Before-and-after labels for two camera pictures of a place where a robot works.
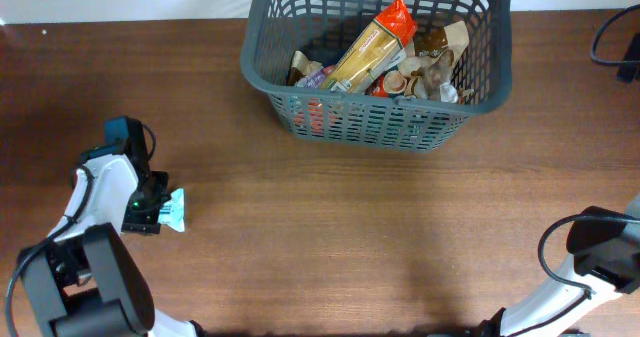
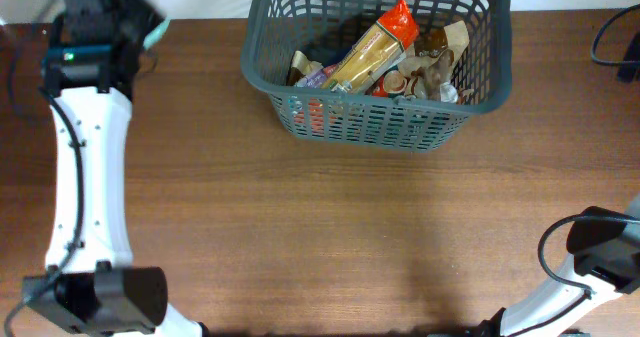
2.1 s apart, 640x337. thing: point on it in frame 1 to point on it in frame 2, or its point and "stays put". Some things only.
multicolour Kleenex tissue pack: x=315 y=80 stays put
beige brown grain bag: x=436 y=50 stays put
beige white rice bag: x=303 y=64 stays put
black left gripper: x=147 y=219 to x=155 y=15
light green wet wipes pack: x=172 y=212 to x=156 y=34
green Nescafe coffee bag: x=376 y=89 stays put
